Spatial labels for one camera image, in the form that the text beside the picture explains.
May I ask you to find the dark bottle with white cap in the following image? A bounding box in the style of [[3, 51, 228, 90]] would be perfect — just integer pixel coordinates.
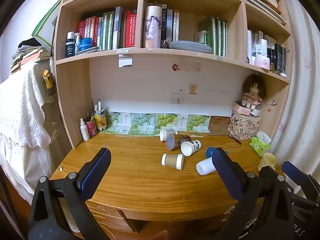
[[65, 31, 76, 58]]

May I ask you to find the white cup with patterned band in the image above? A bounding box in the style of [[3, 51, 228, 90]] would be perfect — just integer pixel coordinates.
[[160, 128, 178, 142]]

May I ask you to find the white lace cloth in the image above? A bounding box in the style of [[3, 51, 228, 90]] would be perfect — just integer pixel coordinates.
[[0, 61, 52, 198]]

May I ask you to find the plain white cup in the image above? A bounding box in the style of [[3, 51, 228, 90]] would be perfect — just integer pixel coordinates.
[[196, 157, 216, 176]]

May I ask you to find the glossy brown cup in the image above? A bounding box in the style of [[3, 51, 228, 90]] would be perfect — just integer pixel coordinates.
[[165, 133, 191, 151]]

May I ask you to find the blue cup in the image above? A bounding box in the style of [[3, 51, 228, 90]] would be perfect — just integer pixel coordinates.
[[205, 147, 228, 158]]

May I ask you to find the brown haired rag doll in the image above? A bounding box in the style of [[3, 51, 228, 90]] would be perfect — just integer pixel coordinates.
[[241, 74, 266, 111]]

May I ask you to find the white spray bottle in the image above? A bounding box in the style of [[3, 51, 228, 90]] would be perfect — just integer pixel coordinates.
[[80, 118, 90, 141]]

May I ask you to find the yellow toy figure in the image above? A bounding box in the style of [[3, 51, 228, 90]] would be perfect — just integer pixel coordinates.
[[42, 69, 55, 91]]

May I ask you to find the row of green books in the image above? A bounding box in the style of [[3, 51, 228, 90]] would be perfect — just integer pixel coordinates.
[[198, 16, 228, 57]]

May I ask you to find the row of colourful books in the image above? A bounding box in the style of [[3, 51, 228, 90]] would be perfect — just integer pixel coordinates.
[[76, 6, 137, 51]]

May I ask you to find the stack of old books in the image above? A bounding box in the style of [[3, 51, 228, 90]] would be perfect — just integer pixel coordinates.
[[9, 45, 52, 74]]

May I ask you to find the white curtain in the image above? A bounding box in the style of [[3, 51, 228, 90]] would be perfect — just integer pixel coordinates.
[[271, 0, 320, 183]]

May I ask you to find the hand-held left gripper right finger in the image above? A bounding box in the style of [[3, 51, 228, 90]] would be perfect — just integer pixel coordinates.
[[211, 147, 295, 240]]

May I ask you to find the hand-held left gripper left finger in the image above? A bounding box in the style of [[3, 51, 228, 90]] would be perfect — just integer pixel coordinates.
[[28, 147, 112, 240]]

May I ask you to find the white panda print cup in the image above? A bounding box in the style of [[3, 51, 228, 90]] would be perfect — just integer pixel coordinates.
[[180, 140, 202, 157]]

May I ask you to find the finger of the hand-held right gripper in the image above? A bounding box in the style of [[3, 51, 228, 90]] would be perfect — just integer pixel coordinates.
[[281, 161, 312, 189]]

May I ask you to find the green tissue pack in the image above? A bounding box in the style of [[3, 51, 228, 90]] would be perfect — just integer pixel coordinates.
[[249, 131, 272, 157]]

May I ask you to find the white label holder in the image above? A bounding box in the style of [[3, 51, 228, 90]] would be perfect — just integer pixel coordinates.
[[117, 50, 133, 68]]

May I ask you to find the grey pouch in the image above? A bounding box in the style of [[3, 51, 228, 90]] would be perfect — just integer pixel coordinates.
[[169, 40, 213, 54]]

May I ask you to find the row of dark grey books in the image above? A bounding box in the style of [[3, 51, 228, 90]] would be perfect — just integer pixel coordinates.
[[147, 3, 180, 43]]

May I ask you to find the cream yellow cup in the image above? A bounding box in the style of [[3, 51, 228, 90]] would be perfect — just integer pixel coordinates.
[[257, 152, 278, 171]]

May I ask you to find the red pen holder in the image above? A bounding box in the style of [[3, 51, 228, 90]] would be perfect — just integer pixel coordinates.
[[85, 120, 98, 138]]

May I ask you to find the pink round box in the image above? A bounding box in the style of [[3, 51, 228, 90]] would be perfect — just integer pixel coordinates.
[[233, 101, 252, 116]]

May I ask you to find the wooden bookshelf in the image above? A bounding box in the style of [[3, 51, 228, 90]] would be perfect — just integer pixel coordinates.
[[54, 0, 294, 149]]

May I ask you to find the cosmetics boxes right shelf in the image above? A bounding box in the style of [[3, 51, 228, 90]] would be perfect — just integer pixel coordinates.
[[246, 29, 287, 73]]

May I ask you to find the letter print fabric basket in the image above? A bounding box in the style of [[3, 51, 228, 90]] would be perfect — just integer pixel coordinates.
[[227, 110, 261, 140]]

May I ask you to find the tan paper cup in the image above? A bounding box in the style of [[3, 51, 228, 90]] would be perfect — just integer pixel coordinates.
[[161, 153, 185, 170]]

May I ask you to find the white printed tube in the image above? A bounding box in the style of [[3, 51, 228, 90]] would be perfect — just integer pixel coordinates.
[[143, 5, 163, 49]]

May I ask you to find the yellow tin pen holder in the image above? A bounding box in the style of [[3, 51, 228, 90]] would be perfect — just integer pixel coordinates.
[[94, 109, 107, 131]]

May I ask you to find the wooden drawer unit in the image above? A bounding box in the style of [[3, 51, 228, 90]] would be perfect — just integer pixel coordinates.
[[85, 200, 138, 233]]

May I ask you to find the green framed board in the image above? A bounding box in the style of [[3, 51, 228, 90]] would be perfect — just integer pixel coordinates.
[[31, 0, 63, 52]]

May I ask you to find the blue jar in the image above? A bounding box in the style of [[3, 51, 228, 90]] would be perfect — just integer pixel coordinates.
[[79, 38, 94, 52]]

